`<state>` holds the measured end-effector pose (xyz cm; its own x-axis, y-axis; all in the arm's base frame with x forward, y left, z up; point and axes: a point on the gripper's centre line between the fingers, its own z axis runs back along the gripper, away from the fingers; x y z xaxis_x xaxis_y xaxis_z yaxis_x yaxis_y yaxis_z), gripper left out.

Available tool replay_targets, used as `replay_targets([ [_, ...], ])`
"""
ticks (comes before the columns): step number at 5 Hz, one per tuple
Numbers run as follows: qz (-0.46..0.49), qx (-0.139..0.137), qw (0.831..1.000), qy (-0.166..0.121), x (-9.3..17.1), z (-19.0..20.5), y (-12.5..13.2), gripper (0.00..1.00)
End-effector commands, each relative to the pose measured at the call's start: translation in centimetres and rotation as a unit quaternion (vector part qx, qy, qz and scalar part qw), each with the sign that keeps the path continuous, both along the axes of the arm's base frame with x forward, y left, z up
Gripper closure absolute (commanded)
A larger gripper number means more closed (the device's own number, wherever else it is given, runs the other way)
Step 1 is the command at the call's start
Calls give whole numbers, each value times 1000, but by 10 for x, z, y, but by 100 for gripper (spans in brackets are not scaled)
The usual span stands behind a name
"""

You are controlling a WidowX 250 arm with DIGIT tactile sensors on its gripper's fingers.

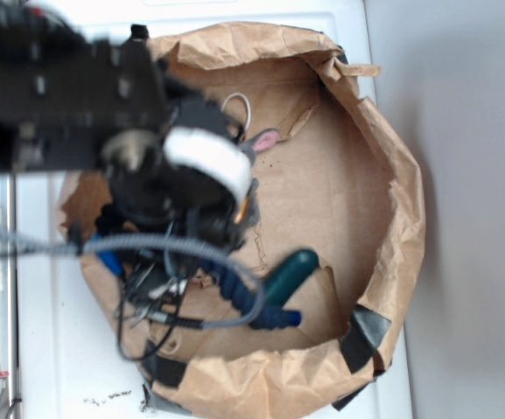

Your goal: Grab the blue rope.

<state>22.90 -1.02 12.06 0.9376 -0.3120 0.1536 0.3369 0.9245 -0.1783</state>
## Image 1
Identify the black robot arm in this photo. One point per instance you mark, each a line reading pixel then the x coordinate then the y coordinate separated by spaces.
pixel 61 94

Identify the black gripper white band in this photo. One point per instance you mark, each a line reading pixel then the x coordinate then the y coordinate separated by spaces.
pixel 192 173

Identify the aluminium frame rail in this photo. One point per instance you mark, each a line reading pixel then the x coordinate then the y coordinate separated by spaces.
pixel 10 393

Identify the dark green toy cucumber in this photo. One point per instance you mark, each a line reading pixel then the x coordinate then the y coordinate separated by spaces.
pixel 289 275

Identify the brown paper bag bin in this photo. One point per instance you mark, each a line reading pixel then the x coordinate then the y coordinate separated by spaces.
pixel 342 182

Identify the grey plush donkey toy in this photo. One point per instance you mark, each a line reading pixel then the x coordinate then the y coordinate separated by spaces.
pixel 259 143

